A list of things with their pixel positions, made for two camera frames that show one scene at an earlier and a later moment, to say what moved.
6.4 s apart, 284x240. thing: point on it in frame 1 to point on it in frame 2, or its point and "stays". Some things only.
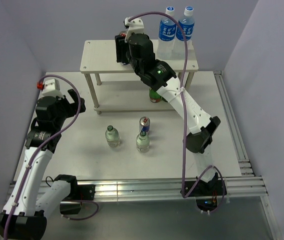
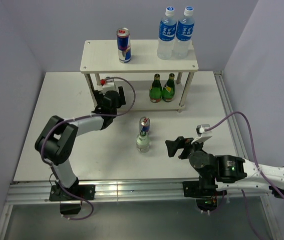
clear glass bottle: [142, 143] stays
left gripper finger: [82, 106] to [121, 95]
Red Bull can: [144, 124] stays
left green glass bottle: [154, 97] stays
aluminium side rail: [245, 162] stays
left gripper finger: [73, 95] to [98, 98]
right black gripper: [115, 37] to [181, 142]
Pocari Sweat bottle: [167, 36] stays
